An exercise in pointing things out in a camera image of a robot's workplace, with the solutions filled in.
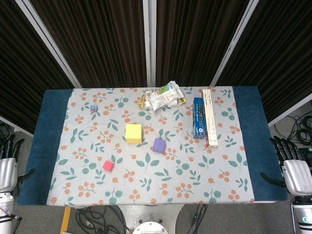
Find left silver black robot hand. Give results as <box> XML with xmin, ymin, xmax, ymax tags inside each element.
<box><xmin>0</xmin><ymin>134</ymin><xmax>36</xmax><ymax>193</ymax></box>

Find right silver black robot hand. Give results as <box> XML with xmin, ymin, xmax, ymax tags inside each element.
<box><xmin>260</xmin><ymin>136</ymin><xmax>312</xmax><ymax>195</ymax></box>

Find purple foam cube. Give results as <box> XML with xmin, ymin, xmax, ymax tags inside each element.
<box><xmin>152</xmin><ymin>137</ymin><xmax>167</xmax><ymax>154</ymax></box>

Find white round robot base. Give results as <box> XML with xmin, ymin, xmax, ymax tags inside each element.
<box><xmin>117</xmin><ymin>204</ymin><xmax>186</xmax><ymax>234</ymax></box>

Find floral tablecloth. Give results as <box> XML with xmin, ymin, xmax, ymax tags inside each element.
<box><xmin>46</xmin><ymin>86</ymin><xmax>255</xmax><ymax>207</ymax></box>

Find blue felt table cover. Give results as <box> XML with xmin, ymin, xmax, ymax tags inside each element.
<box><xmin>16</xmin><ymin>85</ymin><xmax>289</xmax><ymax>206</ymax></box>

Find yellow floor strip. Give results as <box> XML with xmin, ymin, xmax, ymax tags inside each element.
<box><xmin>60</xmin><ymin>207</ymin><xmax>72</xmax><ymax>234</ymax></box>

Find dark folding screen panel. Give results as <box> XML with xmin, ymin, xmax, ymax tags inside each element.
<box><xmin>143</xmin><ymin>0</ymin><xmax>254</xmax><ymax>87</ymax></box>
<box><xmin>0</xmin><ymin>0</ymin><xmax>81</xmax><ymax>137</ymax></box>
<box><xmin>16</xmin><ymin>0</ymin><xmax>153</xmax><ymax>89</ymax></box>
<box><xmin>211</xmin><ymin>0</ymin><xmax>312</xmax><ymax>126</ymax></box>

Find small red foam cube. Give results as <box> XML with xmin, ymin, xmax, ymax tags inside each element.
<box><xmin>102</xmin><ymin>160</ymin><xmax>115</xmax><ymax>173</ymax></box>

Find long white cardboard box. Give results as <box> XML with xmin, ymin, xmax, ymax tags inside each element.
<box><xmin>202</xmin><ymin>89</ymin><xmax>218</xmax><ymax>148</ymax></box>

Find blue cardboard box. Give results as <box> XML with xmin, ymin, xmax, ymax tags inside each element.
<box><xmin>193</xmin><ymin>97</ymin><xmax>208</xmax><ymax>140</ymax></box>

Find large yellow foam cube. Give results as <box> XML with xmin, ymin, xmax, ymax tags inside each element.
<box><xmin>125</xmin><ymin>123</ymin><xmax>143</xmax><ymax>144</ymax></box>

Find white yellow snack packet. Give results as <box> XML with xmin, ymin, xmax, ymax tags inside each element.
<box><xmin>138</xmin><ymin>89</ymin><xmax>187</xmax><ymax>110</ymax></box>

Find crumpled silver snack bag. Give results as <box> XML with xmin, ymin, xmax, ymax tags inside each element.
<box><xmin>146</xmin><ymin>80</ymin><xmax>184</xmax><ymax>112</ymax></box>

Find black cable with green light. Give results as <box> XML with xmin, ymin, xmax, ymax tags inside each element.
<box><xmin>186</xmin><ymin>204</ymin><xmax>208</xmax><ymax>234</ymax></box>

